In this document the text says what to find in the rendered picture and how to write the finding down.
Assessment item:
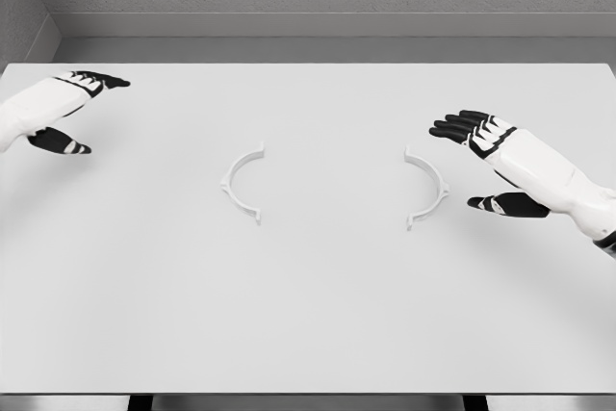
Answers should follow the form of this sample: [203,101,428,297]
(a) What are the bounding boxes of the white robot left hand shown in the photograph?
[0,69,132,157]

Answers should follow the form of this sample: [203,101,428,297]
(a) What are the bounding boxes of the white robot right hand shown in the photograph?
[428,109,579,219]

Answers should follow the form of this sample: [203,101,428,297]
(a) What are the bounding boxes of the wide white table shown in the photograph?
[0,62,616,411]

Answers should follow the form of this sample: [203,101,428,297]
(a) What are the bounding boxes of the white half-ring pipe clamp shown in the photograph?
[219,141,267,226]
[402,144,451,233]

